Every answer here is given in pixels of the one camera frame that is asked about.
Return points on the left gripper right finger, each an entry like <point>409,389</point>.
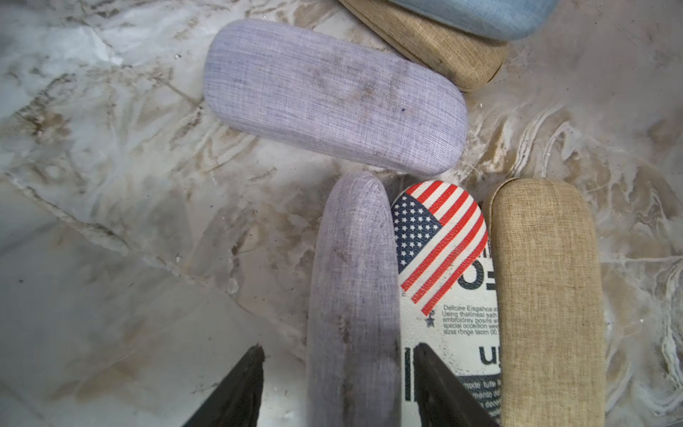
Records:
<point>441,398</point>

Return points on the newspaper flag case front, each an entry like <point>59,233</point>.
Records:
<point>447,287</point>

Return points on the tan felt case front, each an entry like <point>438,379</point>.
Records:
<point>550,302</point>

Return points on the purple felt case diagonal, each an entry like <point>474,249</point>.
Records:
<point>353,342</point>

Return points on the tan case behind blue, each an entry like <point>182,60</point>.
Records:
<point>468,61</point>

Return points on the purple felt case horizontal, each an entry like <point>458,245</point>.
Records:
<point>333,97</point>

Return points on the light blue felt case right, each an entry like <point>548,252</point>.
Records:
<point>505,20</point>

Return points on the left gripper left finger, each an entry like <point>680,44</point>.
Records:
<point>236,401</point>

